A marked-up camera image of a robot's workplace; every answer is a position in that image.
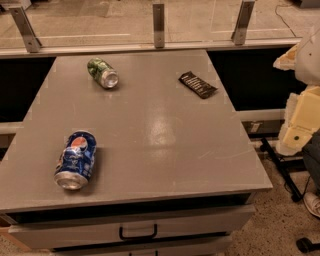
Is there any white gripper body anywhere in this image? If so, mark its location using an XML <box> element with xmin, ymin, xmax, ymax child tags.
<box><xmin>276</xmin><ymin>86</ymin><xmax>320</xmax><ymax>156</ymax></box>

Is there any black rxbar chocolate wrapper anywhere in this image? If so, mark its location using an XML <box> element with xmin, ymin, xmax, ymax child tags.
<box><xmin>179</xmin><ymin>71</ymin><xmax>217</xmax><ymax>99</ymax></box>

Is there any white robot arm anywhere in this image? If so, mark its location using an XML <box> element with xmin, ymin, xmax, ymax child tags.
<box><xmin>273</xmin><ymin>26</ymin><xmax>320</xmax><ymax>156</ymax></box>

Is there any green soda can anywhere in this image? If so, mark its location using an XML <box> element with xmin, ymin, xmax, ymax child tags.
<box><xmin>87</xmin><ymin>58</ymin><xmax>119</xmax><ymax>89</ymax></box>

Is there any blue Pepsi can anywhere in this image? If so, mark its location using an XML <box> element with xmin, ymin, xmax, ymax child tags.
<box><xmin>54</xmin><ymin>130</ymin><xmax>97</xmax><ymax>190</ymax></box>

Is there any person's jeans leg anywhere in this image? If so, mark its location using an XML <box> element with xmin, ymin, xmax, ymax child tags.
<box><xmin>303</xmin><ymin>131</ymin><xmax>320</xmax><ymax>194</ymax></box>

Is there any black stand leg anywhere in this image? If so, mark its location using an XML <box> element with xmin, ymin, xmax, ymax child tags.
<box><xmin>260</xmin><ymin>138</ymin><xmax>303</xmax><ymax>202</ymax></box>

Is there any white sneaker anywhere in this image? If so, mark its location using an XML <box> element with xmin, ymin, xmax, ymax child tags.
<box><xmin>303</xmin><ymin>192</ymin><xmax>320</xmax><ymax>218</ymax></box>

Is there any black caster wheel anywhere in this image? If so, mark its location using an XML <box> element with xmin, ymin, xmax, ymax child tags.
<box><xmin>296</xmin><ymin>238</ymin><xmax>320</xmax><ymax>253</ymax></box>

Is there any grey cabinet lower drawer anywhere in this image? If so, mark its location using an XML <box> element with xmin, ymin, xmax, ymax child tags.
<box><xmin>53</xmin><ymin>236</ymin><xmax>232</xmax><ymax>256</ymax></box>

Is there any grey cabinet drawer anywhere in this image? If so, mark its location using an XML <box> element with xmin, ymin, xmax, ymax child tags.
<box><xmin>53</xmin><ymin>236</ymin><xmax>232</xmax><ymax>256</ymax></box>
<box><xmin>9</xmin><ymin>205</ymin><xmax>255</xmax><ymax>249</ymax></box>

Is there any grey cabinet top drawer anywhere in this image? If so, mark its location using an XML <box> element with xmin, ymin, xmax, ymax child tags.
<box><xmin>9</xmin><ymin>205</ymin><xmax>255</xmax><ymax>249</ymax></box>

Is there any right metal railing bracket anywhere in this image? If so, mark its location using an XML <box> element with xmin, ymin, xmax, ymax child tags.
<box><xmin>231</xmin><ymin>0</ymin><xmax>255</xmax><ymax>45</ymax></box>

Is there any metal railing bracket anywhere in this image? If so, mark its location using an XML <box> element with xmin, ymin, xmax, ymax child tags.
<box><xmin>231</xmin><ymin>0</ymin><xmax>255</xmax><ymax>45</ymax></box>
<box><xmin>9</xmin><ymin>7</ymin><xmax>42</xmax><ymax>53</ymax></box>
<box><xmin>153</xmin><ymin>4</ymin><xmax>165</xmax><ymax>48</ymax></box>

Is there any black floor cable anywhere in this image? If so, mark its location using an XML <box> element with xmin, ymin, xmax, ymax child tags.
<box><xmin>274</xmin><ymin>3</ymin><xmax>298</xmax><ymax>38</ymax></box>

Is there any middle metal railing bracket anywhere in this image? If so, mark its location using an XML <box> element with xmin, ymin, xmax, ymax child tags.
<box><xmin>153</xmin><ymin>4</ymin><xmax>165</xmax><ymax>48</ymax></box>

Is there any black top drawer handle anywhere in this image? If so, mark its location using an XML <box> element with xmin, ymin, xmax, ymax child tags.
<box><xmin>118</xmin><ymin>224</ymin><xmax>158</xmax><ymax>241</ymax></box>

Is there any left metal railing bracket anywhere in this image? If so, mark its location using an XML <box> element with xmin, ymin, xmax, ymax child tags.
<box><xmin>9</xmin><ymin>7</ymin><xmax>42</xmax><ymax>53</ymax></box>

